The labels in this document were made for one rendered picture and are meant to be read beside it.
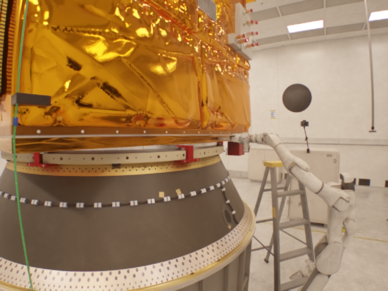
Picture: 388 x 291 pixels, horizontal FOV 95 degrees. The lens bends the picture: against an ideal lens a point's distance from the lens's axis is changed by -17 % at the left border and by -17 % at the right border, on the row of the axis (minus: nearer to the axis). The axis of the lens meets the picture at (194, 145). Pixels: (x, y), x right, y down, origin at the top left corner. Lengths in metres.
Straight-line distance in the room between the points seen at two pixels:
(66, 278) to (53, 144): 0.56
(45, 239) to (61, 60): 0.75
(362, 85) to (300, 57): 2.37
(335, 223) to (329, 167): 2.91
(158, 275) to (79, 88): 0.80
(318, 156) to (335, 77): 4.72
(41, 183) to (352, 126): 8.33
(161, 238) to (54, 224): 0.49
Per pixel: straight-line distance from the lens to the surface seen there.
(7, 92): 0.80
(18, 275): 1.19
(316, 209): 4.61
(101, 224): 1.02
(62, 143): 0.80
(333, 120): 8.40
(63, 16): 0.85
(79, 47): 0.83
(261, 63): 9.11
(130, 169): 1.06
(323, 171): 4.43
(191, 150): 1.14
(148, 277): 1.01
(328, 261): 1.63
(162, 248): 1.03
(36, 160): 1.17
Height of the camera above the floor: 1.80
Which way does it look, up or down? 3 degrees down
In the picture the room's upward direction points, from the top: straight up
